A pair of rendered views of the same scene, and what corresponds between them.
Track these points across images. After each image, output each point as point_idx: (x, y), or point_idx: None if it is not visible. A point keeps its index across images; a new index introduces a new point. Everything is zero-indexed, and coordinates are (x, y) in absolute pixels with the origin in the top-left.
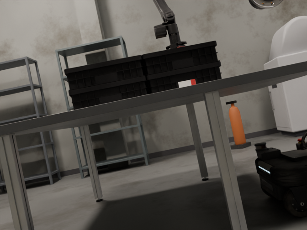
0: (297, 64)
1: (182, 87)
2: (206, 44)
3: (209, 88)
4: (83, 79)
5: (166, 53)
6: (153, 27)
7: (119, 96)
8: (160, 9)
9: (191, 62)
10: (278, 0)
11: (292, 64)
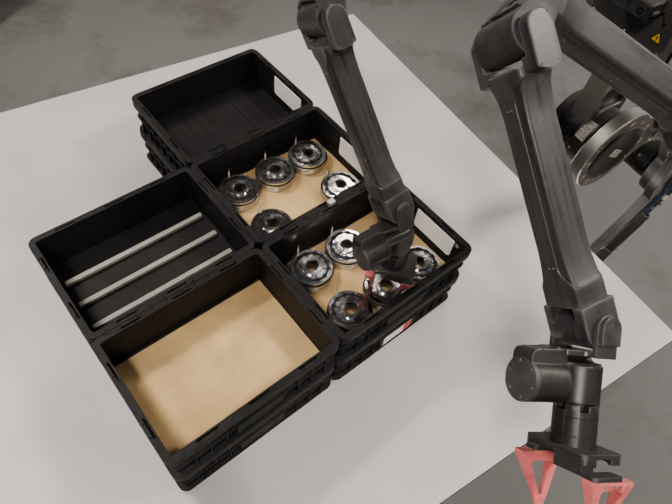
0: (615, 380)
1: (472, 480)
2: (456, 264)
3: (503, 459)
4: (212, 447)
5: (387, 314)
6: (361, 245)
7: (279, 418)
8: (376, 178)
9: (418, 301)
10: (608, 171)
11: (610, 383)
